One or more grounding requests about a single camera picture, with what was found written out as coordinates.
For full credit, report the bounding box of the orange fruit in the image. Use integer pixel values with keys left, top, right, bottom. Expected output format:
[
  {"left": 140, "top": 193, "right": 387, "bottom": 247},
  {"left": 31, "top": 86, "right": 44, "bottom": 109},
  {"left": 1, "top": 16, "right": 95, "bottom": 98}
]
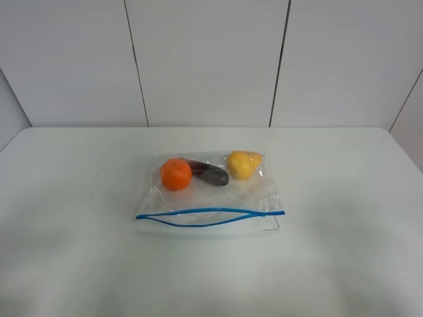
[{"left": 159, "top": 158, "right": 192, "bottom": 191}]

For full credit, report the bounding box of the dark purple eggplant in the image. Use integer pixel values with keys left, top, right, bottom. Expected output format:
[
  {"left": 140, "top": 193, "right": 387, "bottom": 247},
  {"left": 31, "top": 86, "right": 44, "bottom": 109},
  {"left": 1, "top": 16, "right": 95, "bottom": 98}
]
[{"left": 184, "top": 158, "right": 229, "bottom": 187}]

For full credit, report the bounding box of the clear zip bag blue zipper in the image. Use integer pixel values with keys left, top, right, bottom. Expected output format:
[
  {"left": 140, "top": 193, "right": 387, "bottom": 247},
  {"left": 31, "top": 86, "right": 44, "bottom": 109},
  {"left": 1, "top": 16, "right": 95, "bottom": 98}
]
[{"left": 134, "top": 151, "right": 286, "bottom": 232}]

